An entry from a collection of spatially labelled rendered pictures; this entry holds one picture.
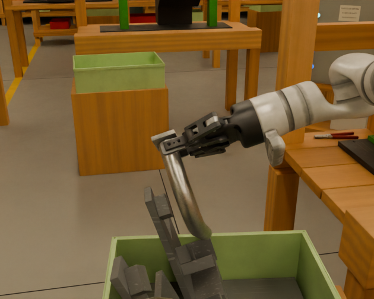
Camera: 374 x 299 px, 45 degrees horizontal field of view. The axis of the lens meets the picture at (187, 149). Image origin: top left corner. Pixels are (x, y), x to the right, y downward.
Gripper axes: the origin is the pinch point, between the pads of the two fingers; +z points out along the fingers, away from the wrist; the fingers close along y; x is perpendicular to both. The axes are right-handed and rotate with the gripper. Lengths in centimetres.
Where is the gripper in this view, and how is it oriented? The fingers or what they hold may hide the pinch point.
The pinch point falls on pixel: (174, 149)
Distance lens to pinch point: 74.2
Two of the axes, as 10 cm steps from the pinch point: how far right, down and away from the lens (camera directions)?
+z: -9.4, 3.3, 0.3
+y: -1.4, -3.2, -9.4
